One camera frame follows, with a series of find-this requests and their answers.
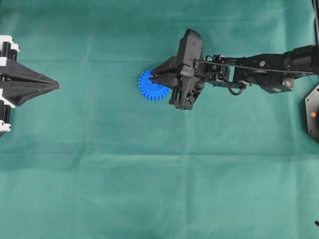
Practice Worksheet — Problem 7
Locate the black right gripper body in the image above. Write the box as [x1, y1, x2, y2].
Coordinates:
[169, 29, 204, 110]

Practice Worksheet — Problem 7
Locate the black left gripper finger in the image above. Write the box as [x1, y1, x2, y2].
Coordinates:
[0, 59, 59, 86]
[0, 83, 59, 107]

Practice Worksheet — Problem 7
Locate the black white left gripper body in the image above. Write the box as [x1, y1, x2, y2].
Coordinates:
[0, 35, 19, 136]

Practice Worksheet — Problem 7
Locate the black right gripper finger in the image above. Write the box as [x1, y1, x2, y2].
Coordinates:
[150, 72, 180, 91]
[151, 56, 179, 75]

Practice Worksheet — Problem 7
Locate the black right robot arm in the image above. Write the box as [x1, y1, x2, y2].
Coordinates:
[150, 29, 319, 110]

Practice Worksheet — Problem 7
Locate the blue plastic gear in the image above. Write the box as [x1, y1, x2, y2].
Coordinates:
[138, 67, 170, 102]

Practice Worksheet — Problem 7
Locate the green cloth table cover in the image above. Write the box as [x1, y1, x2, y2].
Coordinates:
[0, 0, 319, 239]

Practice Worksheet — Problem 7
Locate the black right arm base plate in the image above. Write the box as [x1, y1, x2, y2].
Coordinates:
[305, 85, 319, 143]

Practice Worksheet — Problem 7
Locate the black cable top right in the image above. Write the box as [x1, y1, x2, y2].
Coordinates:
[311, 0, 319, 45]

